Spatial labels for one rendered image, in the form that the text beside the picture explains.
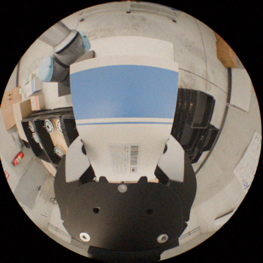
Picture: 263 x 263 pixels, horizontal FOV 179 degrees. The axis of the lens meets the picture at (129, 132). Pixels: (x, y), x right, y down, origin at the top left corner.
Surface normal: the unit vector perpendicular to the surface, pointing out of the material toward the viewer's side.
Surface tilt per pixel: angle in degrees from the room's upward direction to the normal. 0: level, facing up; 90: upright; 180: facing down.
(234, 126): 90
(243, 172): 90
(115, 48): 0
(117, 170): 0
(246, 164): 90
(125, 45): 0
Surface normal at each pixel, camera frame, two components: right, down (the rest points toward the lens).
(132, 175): 0.04, 0.48
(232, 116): -1.00, 0.01
